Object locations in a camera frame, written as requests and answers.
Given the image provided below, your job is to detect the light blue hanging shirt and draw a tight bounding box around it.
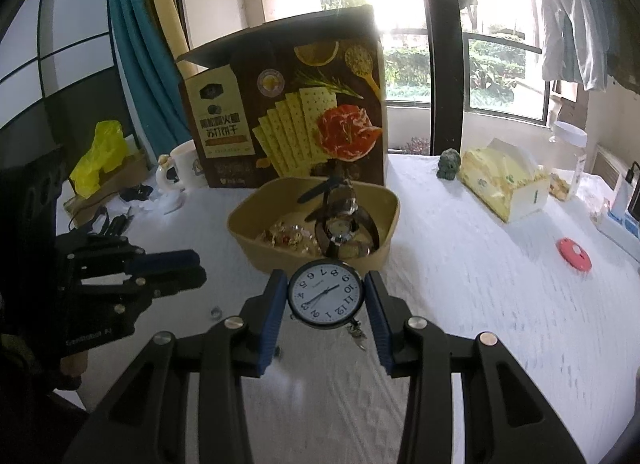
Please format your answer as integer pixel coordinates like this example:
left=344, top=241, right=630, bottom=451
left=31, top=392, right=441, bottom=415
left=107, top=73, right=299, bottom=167
left=539, top=0, right=610, bottom=91

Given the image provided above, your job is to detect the brown cracker box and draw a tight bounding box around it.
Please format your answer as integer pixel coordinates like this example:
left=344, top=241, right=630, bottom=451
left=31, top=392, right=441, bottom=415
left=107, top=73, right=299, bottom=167
left=180, top=5, right=387, bottom=189

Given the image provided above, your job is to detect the white ceramic mug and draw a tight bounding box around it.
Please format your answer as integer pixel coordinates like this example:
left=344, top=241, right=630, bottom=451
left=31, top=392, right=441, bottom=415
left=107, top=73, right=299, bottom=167
left=155, top=140, right=207, bottom=193

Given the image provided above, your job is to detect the black car key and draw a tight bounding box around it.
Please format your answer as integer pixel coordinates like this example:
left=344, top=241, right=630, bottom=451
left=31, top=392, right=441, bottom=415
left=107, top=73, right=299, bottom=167
left=101, top=209, right=134, bottom=237

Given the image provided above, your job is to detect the colourful bead bracelet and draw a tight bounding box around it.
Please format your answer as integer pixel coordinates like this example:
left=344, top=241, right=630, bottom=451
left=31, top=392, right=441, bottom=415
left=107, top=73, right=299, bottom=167
left=257, top=220, right=321, bottom=253

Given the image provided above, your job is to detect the white face pocket watch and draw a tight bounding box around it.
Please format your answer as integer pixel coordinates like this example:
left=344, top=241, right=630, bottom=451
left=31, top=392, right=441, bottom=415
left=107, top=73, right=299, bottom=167
left=286, top=259, right=367, bottom=351

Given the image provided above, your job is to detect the small grey figurine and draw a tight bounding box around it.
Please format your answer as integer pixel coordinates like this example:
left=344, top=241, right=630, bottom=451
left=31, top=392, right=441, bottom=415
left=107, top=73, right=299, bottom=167
left=436, top=149, right=461, bottom=181

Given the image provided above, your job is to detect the teal left curtain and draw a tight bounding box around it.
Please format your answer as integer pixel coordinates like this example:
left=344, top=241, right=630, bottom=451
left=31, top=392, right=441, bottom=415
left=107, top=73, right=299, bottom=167
left=107, top=0, right=191, bottom=156

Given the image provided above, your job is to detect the dark leather strap watch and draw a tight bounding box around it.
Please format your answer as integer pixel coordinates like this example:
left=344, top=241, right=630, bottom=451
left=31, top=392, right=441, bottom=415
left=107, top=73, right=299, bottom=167
left=314, top=218, right=381, bottom=260

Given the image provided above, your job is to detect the yellow plastic bag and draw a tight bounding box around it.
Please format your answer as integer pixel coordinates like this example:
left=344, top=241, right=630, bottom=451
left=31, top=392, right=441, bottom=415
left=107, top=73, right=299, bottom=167
left=70, top=120, right=129, bottom=199

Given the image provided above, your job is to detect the white power strip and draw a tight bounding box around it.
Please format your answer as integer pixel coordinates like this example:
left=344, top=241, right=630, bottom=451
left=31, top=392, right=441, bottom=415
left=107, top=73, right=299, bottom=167
left=594, top=161, right=640, bottom=261

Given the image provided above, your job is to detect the clear plastic jar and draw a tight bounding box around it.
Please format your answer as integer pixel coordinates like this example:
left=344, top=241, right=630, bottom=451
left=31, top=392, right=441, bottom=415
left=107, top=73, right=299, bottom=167
left=544, top=120, right=588, bottom=202

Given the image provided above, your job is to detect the brown cardboard box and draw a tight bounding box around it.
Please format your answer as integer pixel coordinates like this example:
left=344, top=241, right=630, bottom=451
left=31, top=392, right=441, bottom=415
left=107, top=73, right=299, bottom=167
left=63, top=151, right=149, bottom=227

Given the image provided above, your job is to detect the red round disc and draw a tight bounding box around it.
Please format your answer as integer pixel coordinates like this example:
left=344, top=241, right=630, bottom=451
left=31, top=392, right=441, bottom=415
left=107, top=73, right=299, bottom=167
left=556, top=237, right=592, bottom=273

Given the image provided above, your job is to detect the person left hand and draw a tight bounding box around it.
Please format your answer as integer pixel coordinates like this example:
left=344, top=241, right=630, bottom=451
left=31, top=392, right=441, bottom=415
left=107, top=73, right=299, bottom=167
left=61, top=351, right=89, bottom=378

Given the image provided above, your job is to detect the yellow tissue pack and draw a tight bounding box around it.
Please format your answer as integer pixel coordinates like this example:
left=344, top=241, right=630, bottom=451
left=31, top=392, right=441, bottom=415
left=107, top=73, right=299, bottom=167
left=458, top=138, right=550, bottom=223

